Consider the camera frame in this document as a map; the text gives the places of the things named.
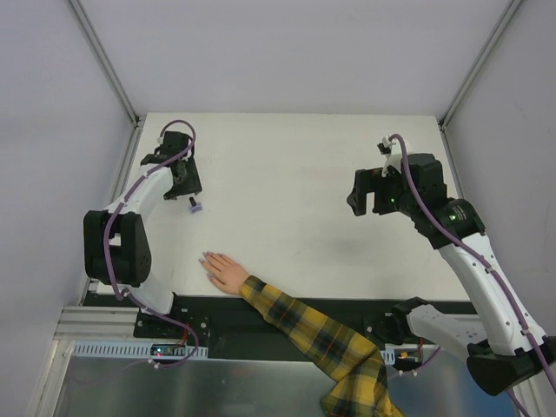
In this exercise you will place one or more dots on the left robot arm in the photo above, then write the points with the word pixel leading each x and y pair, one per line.
pixel 116 246

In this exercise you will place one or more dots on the left aluminium frame post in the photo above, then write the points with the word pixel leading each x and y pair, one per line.
pixel 103 61

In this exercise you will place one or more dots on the right aluminium frame post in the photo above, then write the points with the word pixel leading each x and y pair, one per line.
pixel 480 61

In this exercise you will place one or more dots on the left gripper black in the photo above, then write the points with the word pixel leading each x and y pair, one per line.
pixel 184 182

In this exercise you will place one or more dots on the white cable duct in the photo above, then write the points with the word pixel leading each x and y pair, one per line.
pixel 137 350

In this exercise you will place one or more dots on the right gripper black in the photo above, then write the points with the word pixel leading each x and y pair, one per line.
pixel 376 191

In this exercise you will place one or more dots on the purple nail polish bottle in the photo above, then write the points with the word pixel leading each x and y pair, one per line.
pixel 195 208

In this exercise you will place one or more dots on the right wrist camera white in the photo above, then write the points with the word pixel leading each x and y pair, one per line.
pixel 391 148

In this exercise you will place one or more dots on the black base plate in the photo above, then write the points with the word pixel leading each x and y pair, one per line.
pixel 231 329

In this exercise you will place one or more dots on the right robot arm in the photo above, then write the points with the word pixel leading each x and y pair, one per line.
pixel 508 346

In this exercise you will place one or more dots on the yellow plaid sleeve forearm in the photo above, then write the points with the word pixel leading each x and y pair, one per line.
pixel 351 360

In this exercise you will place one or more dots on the aluminium frame post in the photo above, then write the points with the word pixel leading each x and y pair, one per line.
pixel 103 61
pixel 480 61

